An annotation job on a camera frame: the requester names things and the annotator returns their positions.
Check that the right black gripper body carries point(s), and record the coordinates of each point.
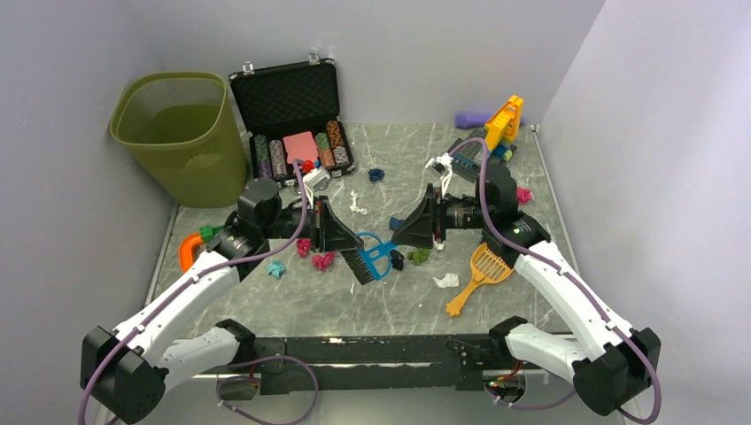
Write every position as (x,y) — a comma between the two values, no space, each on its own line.
(460,213)

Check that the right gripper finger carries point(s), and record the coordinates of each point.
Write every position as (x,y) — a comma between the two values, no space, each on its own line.
(414,236)
(424,215)

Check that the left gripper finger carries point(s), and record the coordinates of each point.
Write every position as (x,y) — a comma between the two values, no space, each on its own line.
(329,242)
(327,221)

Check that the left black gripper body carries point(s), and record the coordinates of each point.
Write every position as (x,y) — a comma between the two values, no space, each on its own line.
(288,222)

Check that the blue hand brush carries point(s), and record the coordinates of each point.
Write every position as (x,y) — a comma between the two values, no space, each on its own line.
(362,261)

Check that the orange slotted plastic scoop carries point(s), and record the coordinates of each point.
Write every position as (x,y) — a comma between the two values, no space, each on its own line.
(486,268)

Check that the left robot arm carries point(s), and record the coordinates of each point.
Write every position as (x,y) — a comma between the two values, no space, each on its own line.
(130,368)

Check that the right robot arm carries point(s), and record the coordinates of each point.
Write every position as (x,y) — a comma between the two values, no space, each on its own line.
(610,362)

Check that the green paper scrap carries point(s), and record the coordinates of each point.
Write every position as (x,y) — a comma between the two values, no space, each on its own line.
(419,256)

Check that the blue paper scrap centre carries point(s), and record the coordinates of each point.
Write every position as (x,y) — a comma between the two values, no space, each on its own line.
(395,223)

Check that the magenta paper scrap lower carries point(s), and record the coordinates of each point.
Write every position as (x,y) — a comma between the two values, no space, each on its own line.
(323,261)

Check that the magenta paper scrap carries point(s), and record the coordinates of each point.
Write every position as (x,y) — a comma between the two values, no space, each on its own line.
(323,261)
(303,247)

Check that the white paper scrap far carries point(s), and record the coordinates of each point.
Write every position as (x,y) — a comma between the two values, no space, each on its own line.
(354,206)

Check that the magenta paper scrap upper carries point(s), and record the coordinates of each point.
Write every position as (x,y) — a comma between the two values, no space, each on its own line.
(303,247)

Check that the black paper scrap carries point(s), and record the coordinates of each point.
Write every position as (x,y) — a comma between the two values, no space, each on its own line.
(397,260)

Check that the light blue paper scrap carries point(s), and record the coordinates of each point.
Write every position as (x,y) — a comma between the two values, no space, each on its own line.
(276,269)

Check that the white paper scrap near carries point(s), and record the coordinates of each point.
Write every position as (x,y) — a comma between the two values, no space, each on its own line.
(450,280)

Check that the grey brick baseplate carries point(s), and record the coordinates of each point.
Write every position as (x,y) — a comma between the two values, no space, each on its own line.
(467,161)

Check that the pink paper scrap right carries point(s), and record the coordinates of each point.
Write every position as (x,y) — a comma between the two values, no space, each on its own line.
(523,195)

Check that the dark blue paper scrap far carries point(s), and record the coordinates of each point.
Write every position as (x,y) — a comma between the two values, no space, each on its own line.
(376,174)

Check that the pink card deck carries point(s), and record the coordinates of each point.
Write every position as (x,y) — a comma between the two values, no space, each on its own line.
(301,146)

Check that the purple cylinder toy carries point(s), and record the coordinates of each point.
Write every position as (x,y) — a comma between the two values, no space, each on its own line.
(466,120)

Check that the yellow brick toy tower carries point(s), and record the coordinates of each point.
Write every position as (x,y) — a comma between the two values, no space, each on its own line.
(502,128)

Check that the black poker chip case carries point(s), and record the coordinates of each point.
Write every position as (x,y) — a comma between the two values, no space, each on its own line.
(285,100)

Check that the black base bar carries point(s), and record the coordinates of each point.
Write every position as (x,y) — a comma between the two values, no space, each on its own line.
(462,362)

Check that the olive green mesh wastebasket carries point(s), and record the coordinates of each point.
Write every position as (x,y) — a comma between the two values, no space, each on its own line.
(180,127)

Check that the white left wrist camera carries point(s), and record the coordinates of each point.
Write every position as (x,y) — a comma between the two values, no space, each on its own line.
(315,181)

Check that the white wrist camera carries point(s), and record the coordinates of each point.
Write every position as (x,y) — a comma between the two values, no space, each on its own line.
(443,165)
(315,181)

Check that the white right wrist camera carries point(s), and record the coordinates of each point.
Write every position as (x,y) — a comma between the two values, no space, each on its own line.
(443,165)

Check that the orange ring toy with bricks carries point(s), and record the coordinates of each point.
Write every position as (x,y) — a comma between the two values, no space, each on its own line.
(193,244)

